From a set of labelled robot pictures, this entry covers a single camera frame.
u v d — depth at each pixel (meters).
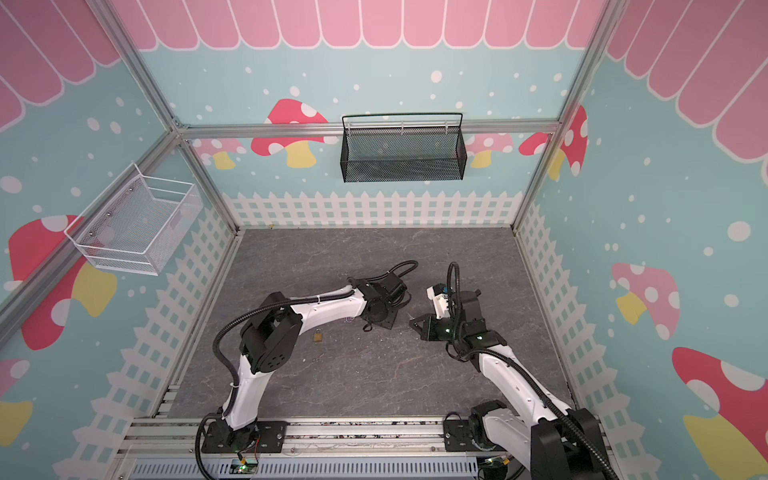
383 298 0.76
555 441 0.40
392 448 0.74
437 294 0.76
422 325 0.78
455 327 0.66
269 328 0.57
